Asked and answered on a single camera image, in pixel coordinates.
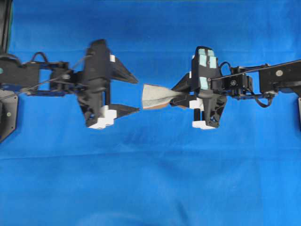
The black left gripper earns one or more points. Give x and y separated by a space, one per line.
95 98

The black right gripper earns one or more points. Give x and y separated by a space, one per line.
210 102

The orange and white sponge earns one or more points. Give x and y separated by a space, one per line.
156 97

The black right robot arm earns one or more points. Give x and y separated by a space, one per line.
260 83

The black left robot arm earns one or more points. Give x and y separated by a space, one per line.
36 78

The blue table cloth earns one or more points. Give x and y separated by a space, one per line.
152 168

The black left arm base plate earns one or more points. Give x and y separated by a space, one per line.
8 116

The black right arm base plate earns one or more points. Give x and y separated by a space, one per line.
299 110

